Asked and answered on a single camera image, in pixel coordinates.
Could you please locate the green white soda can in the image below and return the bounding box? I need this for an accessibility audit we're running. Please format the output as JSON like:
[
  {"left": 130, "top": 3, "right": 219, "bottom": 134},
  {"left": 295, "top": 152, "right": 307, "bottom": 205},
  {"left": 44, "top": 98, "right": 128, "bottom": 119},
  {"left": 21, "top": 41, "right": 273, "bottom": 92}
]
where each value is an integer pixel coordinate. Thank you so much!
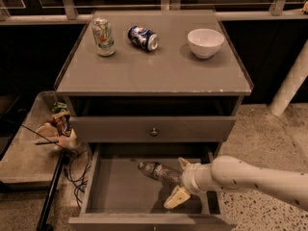
[{"left": 92, "top": 17, "right": 115, "bottom": 57}]

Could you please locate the white ceramic bowl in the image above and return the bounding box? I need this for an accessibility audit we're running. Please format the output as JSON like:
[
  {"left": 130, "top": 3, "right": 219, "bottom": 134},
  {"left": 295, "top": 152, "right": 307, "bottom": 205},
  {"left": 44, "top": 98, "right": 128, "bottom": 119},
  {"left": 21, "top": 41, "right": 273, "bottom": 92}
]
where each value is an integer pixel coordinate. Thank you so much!
[{"left": 188, "top": 29, "right": 225, "bottom": 59}]

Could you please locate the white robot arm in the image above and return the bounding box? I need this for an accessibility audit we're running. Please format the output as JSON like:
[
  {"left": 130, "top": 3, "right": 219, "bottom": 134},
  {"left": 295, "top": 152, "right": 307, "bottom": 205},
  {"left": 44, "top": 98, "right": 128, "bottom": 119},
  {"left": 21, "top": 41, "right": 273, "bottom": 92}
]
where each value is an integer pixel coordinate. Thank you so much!
[{"left": 164, "top": 156, "right": 308, "bottom": 211}]

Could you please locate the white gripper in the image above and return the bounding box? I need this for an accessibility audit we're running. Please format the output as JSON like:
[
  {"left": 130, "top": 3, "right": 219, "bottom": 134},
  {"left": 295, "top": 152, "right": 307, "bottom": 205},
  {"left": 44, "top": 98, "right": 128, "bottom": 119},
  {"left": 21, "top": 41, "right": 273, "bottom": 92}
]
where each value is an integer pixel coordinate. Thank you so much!
[{"left": 164, "top": 157, "right": 213, "bottom": 210}]

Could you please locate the metal window railing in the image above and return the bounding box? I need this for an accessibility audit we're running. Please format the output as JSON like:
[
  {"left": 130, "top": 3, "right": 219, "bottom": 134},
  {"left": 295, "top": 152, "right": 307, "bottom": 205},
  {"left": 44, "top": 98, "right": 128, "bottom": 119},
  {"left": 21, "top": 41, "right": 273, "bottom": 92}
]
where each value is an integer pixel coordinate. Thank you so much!
[{"left": 0, "top": 0, "right": 308, "bottom": 25}]

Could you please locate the clear plastic water bottle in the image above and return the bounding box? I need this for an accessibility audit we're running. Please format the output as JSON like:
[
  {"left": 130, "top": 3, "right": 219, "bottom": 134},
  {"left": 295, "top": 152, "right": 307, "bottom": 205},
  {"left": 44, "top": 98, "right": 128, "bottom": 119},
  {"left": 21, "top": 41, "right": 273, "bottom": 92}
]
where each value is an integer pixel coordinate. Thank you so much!
[{"left": 138, "top": 162, "right": 183, "bottom": 186}]

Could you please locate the grey open middle drawer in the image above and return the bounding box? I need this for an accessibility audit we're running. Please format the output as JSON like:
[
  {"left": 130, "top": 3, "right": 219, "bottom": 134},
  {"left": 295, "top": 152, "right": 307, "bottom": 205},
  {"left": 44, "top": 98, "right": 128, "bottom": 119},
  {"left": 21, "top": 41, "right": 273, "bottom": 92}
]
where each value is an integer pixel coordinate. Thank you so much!
[{"left": 69, "top": 143, "right": 236, "bottom": 231}]

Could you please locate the black metal stand leg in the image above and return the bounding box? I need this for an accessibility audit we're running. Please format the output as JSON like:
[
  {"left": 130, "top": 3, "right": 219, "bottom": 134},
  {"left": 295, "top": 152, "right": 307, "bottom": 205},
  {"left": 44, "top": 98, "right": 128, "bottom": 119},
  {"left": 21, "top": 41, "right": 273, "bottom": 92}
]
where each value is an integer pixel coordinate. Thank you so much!
[{"left": 36, "top": 151, "right": 67, "bottom": 231}]

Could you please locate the blue pepsi can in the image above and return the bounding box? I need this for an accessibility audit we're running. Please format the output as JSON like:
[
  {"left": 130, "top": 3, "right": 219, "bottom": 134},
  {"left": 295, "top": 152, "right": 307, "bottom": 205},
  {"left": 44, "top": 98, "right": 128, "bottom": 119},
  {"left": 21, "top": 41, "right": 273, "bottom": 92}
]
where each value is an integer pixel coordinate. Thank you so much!
[{"left": 128, "top": 26, "right": 159, "bottom": 52}]

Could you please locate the grey top drawer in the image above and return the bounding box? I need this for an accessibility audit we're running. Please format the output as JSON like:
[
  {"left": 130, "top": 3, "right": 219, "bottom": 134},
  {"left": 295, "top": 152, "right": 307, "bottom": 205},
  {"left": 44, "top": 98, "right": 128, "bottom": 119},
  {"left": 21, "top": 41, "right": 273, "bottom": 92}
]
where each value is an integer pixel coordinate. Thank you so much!
[{"left": 70, "top": 116, "right": 236, "bottom": 142}]

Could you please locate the dark blue cable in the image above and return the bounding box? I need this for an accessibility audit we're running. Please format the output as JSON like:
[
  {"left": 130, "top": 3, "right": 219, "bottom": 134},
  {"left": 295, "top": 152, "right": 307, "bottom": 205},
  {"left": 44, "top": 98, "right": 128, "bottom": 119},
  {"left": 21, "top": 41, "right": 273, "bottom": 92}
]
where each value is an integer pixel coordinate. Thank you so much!
[{"left": 63, "top": 149, "right": 92, "bottom": 210}]

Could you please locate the brass drawer knob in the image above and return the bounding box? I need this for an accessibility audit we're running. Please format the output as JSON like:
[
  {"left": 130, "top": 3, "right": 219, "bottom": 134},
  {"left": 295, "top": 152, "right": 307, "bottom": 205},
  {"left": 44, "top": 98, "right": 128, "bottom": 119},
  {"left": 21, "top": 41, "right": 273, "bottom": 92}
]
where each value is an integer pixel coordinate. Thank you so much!
[{"left": 150, "top": 128, "right": 158, "bottom": 137}]

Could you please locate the grey drawer cabinet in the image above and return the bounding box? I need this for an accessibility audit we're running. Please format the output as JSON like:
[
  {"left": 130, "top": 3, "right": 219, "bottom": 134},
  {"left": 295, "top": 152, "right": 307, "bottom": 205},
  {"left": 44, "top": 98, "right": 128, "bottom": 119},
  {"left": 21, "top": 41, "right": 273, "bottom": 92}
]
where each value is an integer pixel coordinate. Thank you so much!
[{"left": 53, "top": 9, "right": 254, "bottom": 231}]

